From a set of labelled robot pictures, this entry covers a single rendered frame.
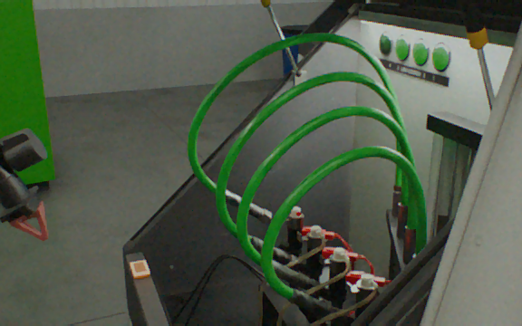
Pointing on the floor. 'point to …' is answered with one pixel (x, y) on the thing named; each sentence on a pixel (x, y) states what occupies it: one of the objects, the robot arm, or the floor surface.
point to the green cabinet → (11, 83)
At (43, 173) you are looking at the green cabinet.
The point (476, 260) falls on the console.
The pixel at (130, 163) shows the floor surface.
